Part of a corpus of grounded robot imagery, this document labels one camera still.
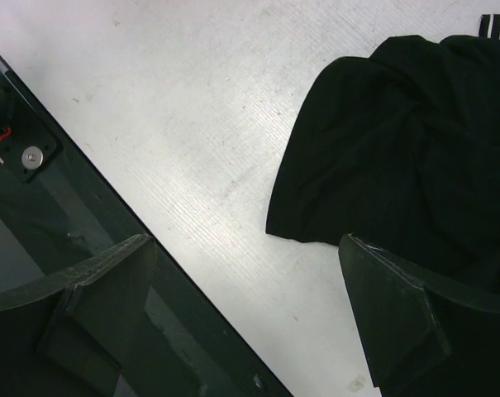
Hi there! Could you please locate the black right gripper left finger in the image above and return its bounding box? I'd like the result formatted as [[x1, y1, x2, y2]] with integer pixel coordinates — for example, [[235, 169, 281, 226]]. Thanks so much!
[[0, 235, 156, 396]]

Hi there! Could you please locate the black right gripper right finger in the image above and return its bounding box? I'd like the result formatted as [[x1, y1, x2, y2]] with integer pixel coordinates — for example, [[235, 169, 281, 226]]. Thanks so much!
[[339, 235, 500, 396]]

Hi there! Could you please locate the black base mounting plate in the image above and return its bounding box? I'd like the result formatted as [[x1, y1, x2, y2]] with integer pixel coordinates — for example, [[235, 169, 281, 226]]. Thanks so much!
[[0, 56, 288, 396]]

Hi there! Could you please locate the black hanging garment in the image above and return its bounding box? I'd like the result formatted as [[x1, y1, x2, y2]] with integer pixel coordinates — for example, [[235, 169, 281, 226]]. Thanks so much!
[[265, 36, 500, 295]]

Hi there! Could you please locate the black multicolour striped garment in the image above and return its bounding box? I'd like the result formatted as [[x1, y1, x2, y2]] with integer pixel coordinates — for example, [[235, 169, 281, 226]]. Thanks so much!
[[478, 14, 500, 41]]

